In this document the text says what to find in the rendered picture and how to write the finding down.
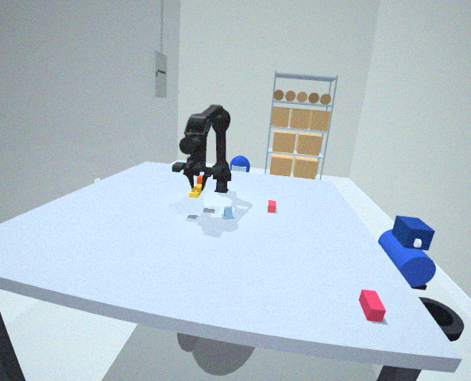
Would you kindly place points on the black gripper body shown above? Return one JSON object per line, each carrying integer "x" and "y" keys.
{"x": 214, "y": 170}

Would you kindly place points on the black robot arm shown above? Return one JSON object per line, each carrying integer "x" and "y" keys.
{"x": 196, "y": 131}

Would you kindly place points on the yellow bar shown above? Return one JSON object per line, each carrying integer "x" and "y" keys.
{"x": 196, "y": 190}

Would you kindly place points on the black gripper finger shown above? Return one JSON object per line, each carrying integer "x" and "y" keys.
{"x": 190, "y": 179}
{"x": 204, "y": 180}

